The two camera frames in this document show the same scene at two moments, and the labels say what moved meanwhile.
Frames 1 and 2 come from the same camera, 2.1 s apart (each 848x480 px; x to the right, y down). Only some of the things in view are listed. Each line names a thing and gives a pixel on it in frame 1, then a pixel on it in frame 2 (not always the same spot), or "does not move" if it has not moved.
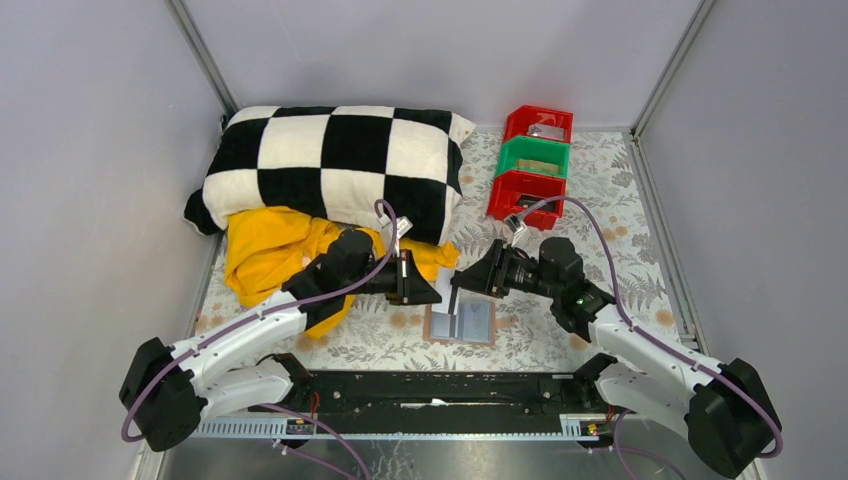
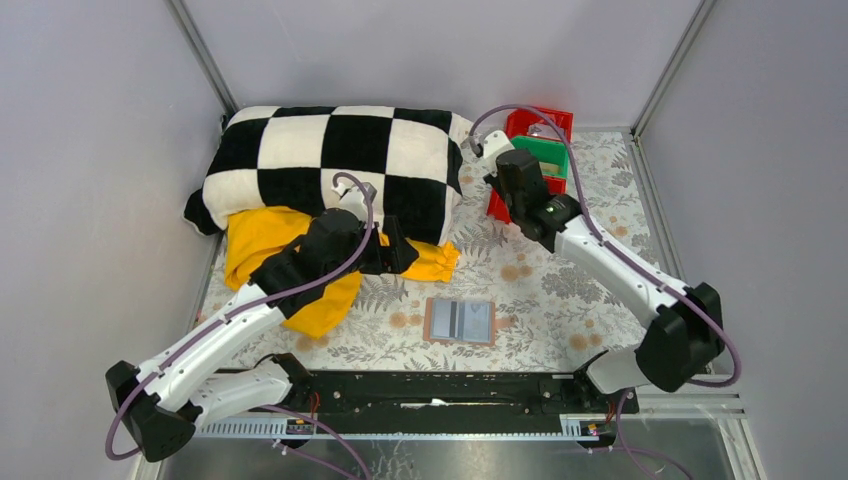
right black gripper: x=497 y=268 to x=501 y=183
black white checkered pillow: x=337 y=161 does not move
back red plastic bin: x=517 y=121 does not move
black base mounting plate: x=442 y=401 does not move
